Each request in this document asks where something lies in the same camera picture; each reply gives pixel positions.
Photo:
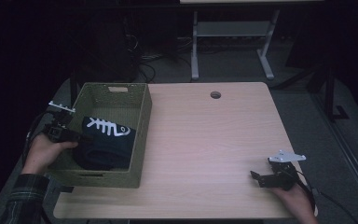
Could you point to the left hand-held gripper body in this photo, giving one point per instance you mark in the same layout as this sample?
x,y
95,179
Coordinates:
x,y
60,130

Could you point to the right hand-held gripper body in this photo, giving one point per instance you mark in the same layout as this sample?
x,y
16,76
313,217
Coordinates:
x,y
284,177

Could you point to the navy garment with fishbone print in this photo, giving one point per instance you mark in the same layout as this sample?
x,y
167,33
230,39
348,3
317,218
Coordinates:
x,y
108,149

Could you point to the green woven basket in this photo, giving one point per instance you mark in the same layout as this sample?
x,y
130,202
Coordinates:
x,y
136,140

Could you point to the person's left hand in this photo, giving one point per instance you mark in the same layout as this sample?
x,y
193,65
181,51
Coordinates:
x,y
40,152

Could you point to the person's right hand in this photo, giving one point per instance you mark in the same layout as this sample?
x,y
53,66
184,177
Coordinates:
x,y
298,207

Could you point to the grey table grommet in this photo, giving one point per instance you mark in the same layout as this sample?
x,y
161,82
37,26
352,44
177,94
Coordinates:
x,y
215,95

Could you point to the black floor stand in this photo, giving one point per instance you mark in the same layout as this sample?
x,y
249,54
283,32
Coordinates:
x,y
327,93

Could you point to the grey metal stand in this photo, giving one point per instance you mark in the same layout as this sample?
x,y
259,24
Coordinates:
x,y
233,28

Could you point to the metal floor rail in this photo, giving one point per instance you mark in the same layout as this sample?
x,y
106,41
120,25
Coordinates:
x,y
351,158

